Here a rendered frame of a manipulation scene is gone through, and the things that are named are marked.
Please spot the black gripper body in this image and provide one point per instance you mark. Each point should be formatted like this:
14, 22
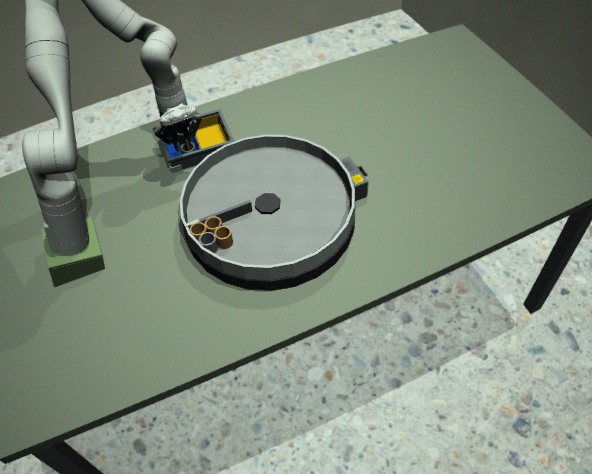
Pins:
178, 125

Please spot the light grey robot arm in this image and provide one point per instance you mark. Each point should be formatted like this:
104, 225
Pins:
55, 150

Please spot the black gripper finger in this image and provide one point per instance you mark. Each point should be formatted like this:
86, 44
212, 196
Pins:
168, 140
196, 120

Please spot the grey round turntable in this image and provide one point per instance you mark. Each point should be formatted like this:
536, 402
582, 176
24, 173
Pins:
298, 218

